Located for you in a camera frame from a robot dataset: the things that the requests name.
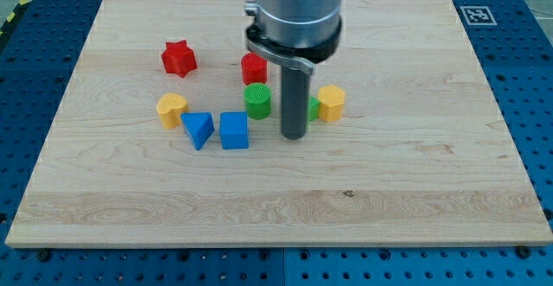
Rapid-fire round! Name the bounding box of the blue cube block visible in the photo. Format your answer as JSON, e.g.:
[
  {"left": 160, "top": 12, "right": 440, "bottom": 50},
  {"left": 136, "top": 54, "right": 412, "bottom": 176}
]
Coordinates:
[{"left": 219, "top": 111, "right": 249, "bottom": 149}]

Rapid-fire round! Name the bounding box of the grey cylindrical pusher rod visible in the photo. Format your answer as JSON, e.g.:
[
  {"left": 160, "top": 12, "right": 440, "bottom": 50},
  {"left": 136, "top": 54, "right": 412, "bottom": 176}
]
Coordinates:
[{"left": 281, "top": 67, "right": 310, "bottom": 140}]

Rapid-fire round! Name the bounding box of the yellow heart block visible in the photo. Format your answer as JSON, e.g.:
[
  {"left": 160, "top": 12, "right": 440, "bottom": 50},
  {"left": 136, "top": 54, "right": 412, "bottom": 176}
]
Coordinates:
[{"left": 156, "top": 92, "right": 189, "bottom": 129}]

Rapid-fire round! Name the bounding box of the white fiducial marker tag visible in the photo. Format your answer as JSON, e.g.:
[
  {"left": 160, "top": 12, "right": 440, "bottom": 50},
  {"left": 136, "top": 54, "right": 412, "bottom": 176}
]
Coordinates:
[{"left": 460, "top": 5, "right": 497, "bottom": 26}]

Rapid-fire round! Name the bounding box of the blue triangle block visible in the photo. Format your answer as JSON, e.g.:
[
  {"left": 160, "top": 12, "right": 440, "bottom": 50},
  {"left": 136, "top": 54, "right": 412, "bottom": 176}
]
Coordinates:
[{"left": 181, "top": 112, "right": 214, "bottom": 150}]

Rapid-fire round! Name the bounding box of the yellow hexagon block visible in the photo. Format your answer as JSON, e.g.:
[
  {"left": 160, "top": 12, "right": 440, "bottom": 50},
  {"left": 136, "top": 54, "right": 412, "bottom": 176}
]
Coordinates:
[{"left": 317, "top": 85, "right": 346, "bottom": 122}]

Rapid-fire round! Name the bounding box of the light wooden board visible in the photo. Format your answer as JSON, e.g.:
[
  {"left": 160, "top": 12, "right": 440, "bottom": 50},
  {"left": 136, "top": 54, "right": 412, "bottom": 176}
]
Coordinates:
[{"left": 6, "top": 0, "right": 552, "bottom": 248}]

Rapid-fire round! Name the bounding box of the red cylinder block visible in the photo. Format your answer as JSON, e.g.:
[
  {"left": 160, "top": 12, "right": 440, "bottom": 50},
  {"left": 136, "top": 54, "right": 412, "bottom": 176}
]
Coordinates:
[{"left": 241, "top": 53, "right": 268, "bottom": 86}]

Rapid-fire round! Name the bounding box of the red star block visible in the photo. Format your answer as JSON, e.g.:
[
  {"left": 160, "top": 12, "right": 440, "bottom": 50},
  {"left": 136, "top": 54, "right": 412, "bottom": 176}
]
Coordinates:
[{"left": 161, "top": 40, "right": 198, "bottom": 78}]

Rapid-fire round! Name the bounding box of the green star block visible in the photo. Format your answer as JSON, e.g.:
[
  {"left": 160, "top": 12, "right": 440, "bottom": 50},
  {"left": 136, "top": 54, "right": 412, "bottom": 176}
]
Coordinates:
[{"left": 308, "top": 96, "right": 321, "bottom": 123}]

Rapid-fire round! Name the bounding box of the green cylinder block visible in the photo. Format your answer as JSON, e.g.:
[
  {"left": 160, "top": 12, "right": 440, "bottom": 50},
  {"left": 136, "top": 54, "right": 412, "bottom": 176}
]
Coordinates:
[{"left": 243, "top": 83, "right": 271, "bottom": 120}]

